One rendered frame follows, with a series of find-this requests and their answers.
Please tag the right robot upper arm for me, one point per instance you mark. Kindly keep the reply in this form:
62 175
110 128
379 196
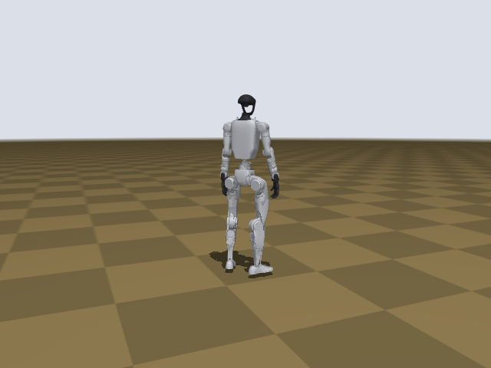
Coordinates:
263 128

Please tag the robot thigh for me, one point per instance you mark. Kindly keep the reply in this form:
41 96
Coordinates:
261 197
233 195

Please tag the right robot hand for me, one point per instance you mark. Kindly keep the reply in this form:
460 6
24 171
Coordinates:
275 187

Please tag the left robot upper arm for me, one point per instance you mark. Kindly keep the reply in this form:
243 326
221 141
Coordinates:
227 151

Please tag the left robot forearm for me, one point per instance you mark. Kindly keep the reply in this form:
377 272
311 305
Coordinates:
225 165

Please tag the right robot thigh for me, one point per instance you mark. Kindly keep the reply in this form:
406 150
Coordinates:
261 197

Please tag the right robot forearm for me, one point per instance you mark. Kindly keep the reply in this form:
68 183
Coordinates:
271 163

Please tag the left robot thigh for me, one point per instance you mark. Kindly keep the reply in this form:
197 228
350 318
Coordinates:
233 195

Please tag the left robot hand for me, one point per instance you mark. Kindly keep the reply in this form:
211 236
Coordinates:
224 189

